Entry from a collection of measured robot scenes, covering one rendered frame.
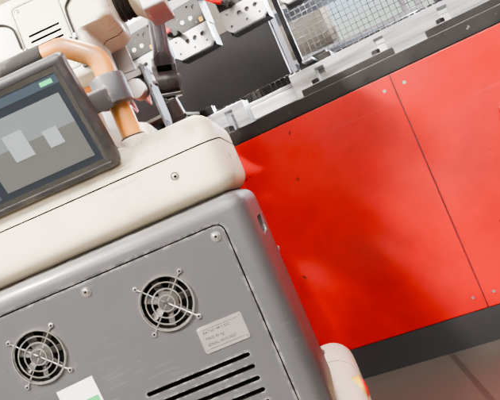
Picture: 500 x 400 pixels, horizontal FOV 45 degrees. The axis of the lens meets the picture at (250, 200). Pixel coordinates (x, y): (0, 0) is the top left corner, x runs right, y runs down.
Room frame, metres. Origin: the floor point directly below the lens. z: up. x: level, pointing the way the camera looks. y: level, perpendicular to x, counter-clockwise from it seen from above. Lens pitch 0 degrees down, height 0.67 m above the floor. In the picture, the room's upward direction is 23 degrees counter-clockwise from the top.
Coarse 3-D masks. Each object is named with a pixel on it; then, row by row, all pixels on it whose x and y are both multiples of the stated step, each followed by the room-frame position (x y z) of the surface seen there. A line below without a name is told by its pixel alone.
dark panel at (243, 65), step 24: (264, 24) 2.48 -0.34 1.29; (240, 48) 2.52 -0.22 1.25; (264, 48) 2.49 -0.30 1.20; (192, 72) 2.60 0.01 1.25; (216, 72) 2.57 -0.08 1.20; (240, 72) 2.54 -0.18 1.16; (264, 72) 2.50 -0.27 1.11; (288, 72) 2.47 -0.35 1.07; (192, 96) 2.62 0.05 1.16; (216, 96) 2.58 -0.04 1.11; (240, 96) 2.55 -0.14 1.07; (144, 120) 2.70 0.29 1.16
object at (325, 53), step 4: (320, 52) 2.11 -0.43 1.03; (324, 52) 2.10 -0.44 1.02; (328, 52) 2.10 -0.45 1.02; (332, 52) 2.14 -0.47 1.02; (312, 56) 2.12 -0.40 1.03; (316, 56) 2.11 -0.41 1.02; (320, 56) 2.11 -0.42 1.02; (324, 56) 2.10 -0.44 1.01; (328, 56) 2.10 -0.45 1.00; (304, 60) 1.98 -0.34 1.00; (308, 60) 1.97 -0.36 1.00; (312, 60) 2.00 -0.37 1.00; (316, 60) 2.04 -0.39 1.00; (320, 60) 2.10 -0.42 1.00; (300, 64) 2.13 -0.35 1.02; (304, 64) 2.13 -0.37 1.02; (308, 64) 2.05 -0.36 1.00; (312, 64) 2.08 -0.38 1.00; (300, 68) 2.13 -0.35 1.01; (304, 68) 2.13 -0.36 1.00; (320, 68) 2.16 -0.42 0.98
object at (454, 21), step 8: (488, 0) 1.68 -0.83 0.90; (496, 0) 1.68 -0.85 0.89; (472, 8) 1.70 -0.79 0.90; (480, 8) 1.69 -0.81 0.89; (488, 8) 1.69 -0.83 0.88; (456, 16) 1.71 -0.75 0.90; (464, 16) 1.71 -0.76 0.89; (472, 16) 1.70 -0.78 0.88; (440, 24) 1.73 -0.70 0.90; (448, 24) 1.72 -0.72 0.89; (456, 24) 1.72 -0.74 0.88; (432, 32) 1.74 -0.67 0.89
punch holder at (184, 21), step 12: (192, 0) 1.99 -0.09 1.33; (180, 12) 2.01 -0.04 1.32; (192, 12) 2.00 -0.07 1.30; (204, 12) 2.00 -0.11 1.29; (168, 24) 2.03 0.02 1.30; (180, 24) 2.02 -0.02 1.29; (192, 24) 2.00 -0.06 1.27; (204, 24) 1.99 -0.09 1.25; (168, 36) 2.03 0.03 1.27; (180, 36) 2.02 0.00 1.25; (192, 36) 2.01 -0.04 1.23; (204, 36) 1.99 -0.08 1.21; (216, 36) 2.03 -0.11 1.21; (180, 48) 2.02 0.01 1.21; (192, 48) 2.01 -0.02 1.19; (204, 48) 2.00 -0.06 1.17; (216, 48) 2.07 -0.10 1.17; (192, 60) 2.09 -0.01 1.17
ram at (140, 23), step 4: (172, 0) 2.02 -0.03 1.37; (176, 0) 2.01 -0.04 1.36; (180, 0) 2.01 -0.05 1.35; (184, 0) 2.00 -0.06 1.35; (188, 0) 2.00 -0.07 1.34; (172, 4) 2.02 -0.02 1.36; (176, 4) 2.01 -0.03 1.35; (180, 4) 2.01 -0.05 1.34; (172, 8) 2.02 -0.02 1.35; (140, 20) 2.06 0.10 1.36; (144, 20) 2.06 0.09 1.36; (132, 24) 2.07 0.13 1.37; (136, 24) 2.07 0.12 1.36; (140, 24) 2.06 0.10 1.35; (144, 24) 2.06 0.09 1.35; (132, 28) 2.07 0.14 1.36; (136, 28) 2.07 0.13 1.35; (140, 28) 2.06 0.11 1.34; (132, 32) 2.08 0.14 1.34
